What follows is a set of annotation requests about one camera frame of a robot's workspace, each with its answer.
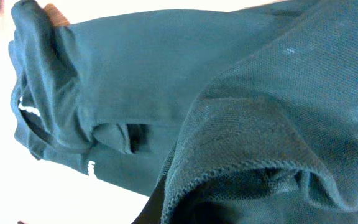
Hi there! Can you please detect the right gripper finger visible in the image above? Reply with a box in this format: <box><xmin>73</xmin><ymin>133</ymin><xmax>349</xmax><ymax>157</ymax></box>
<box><xmin>132</xmin><ymin>177</ymin><xmax>166</xmax><ymax>224</ymax></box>

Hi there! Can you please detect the black polo shirt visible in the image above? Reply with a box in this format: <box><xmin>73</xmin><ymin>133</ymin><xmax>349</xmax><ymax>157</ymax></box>
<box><xmin>9</xmin><ymin>0</ymin><xmax>358</xmax><ymax>224</ymax></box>

